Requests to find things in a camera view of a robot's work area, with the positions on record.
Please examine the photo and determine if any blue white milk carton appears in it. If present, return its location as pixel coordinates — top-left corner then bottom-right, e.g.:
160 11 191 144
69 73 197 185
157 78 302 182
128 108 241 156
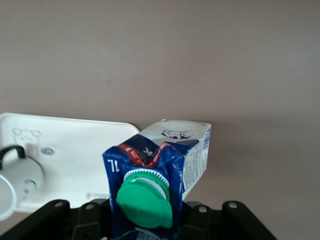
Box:
101 118 212 240

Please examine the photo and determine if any white mug black handle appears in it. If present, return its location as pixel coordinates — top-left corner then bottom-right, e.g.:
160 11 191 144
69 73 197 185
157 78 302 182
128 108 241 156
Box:
0 145 47 222

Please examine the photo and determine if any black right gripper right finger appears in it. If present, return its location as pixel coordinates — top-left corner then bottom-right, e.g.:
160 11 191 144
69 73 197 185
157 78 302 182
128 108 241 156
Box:
178 200 278 240

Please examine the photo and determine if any cream tray with rabbit print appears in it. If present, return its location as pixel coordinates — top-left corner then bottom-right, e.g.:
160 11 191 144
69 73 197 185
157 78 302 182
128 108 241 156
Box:
0 112 141 214

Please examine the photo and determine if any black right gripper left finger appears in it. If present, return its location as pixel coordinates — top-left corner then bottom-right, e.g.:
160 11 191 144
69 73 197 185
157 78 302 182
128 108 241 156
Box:
0 198 111 240

